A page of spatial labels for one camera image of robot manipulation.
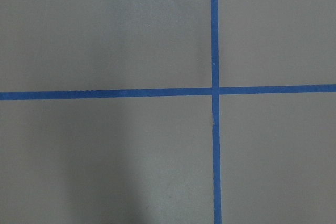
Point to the vertical blue tape strip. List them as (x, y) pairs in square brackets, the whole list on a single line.
[(216, 136)]

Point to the horizontal blue tape strip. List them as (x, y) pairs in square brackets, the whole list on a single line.
[(164, 92)]

